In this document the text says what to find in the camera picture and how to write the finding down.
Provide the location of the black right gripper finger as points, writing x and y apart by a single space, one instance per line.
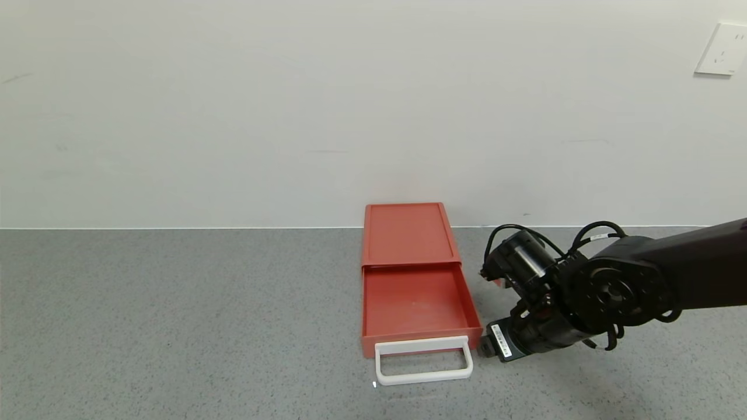
485 349

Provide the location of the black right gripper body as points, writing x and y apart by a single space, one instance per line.
502 341

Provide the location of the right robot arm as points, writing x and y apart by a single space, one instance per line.
700 265

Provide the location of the red drawer case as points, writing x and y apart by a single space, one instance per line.
405 233

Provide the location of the white wall socket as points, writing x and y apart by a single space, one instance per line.
722 49

